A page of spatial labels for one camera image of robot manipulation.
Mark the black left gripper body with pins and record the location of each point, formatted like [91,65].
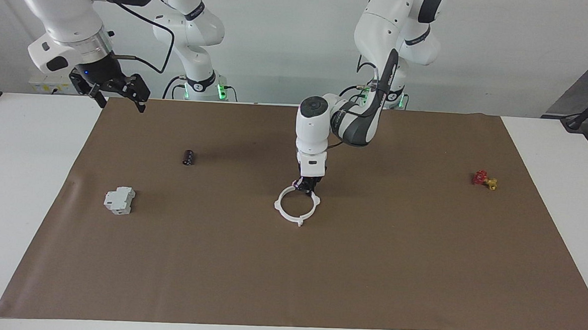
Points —
[311,180]

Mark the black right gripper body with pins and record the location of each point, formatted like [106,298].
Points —
[97,74]

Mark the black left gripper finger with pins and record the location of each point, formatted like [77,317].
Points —
[312,188]
[300,186]

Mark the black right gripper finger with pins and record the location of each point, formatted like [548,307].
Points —
[89,91]
[139,94]

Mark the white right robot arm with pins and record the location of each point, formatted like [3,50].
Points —
[55,6]

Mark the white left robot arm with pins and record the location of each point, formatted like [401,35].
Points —
[381,29]

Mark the white box with labels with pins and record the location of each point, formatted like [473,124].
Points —
[41,87]

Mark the black cylindrical capacitor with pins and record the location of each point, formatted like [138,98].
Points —
[189,158]

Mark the brown paper mat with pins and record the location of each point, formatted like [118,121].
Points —
[288,275]

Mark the grey circuit breaker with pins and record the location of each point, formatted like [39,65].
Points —
[118,201]

